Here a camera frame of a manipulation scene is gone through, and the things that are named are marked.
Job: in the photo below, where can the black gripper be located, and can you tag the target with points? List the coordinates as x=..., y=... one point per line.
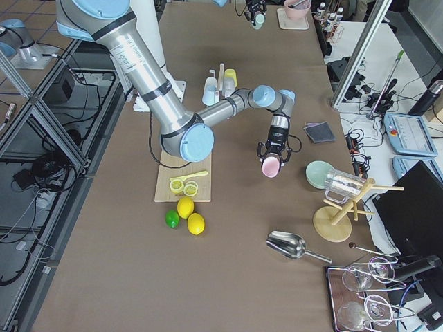
x=251, y=6
x=276, y=136

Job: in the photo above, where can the mint green cup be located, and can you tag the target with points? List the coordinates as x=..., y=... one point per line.
x=258, y=21

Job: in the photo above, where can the pink cup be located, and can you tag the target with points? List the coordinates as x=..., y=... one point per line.
x=271, y=166

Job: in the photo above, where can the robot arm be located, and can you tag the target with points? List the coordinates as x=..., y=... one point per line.
x=15, y=37
x=130, y=31

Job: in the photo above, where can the yellow cup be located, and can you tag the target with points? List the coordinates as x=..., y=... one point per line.
x=231, y=73

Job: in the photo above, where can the grey cup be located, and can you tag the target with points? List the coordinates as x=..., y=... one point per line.
x=228, y=86

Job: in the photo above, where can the white cup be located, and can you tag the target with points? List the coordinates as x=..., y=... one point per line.
x=210, y=82

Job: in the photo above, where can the blue cup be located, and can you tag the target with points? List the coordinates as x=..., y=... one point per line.
x=210, y=96

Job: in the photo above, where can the cream plastic tray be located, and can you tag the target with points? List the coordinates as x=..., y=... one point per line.
x=292, y=19

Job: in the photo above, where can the pink bowl of ice cubes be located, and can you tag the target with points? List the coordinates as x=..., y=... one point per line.
x=297, y=9

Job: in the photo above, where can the green bowl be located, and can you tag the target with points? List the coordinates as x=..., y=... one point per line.
x=316, y=173

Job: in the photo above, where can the grey cloth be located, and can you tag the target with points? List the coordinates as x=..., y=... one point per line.
x=319, y=132

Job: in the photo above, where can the yellow plastic knife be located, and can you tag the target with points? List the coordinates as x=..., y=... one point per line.
x=192, y=175

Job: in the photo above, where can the clear glass mug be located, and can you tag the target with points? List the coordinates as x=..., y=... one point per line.
x=341, y=186

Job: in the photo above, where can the wooden cutting board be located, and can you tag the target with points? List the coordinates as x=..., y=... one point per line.
x=163, y=192

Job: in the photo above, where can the lemon slice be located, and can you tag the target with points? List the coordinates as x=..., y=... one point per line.
x=176, y=185
x=190, y=188

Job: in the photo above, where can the wooden mug tree stand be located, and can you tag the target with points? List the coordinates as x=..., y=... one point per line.
x=332, y=222

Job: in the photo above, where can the metal scoop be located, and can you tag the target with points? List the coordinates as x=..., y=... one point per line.
x=292, y=246

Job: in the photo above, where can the yellow lemon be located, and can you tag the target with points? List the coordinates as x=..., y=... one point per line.
x=196, y=224
x=185, y=207

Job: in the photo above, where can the green lime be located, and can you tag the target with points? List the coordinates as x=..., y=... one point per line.
x=172, y=219

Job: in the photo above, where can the blue teach pendant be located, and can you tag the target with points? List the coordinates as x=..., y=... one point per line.
x=402, y=164
x=408, y=135

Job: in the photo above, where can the black monitor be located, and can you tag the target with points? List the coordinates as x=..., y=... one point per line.
x=413, y=216

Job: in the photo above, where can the wine glass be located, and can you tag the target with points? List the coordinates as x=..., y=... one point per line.
x=374, y=275
x=355, y=316

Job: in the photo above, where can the black tray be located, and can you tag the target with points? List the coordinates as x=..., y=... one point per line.
x=395, y=293

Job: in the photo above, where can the aluminium frame post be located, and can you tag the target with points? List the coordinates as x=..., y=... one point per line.
x=371, y=26

